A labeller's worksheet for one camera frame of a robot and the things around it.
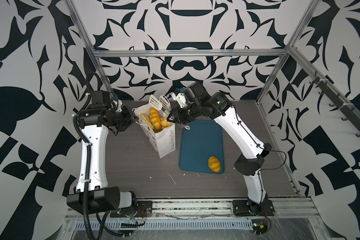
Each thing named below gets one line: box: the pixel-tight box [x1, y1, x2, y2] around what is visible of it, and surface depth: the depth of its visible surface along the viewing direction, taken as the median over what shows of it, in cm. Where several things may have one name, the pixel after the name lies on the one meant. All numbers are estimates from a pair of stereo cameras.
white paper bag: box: [132, 103, 176, 159], surface depth 81 cm
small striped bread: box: [140, 113, 155, 130], surface depth 86 cm
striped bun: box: [208, 156, 221, 173], surface depth 87 cm
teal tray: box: [179, 120, 225, 174], surface depth 92 cm
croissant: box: [149, 107, 162, 132], surface depth 85 cm
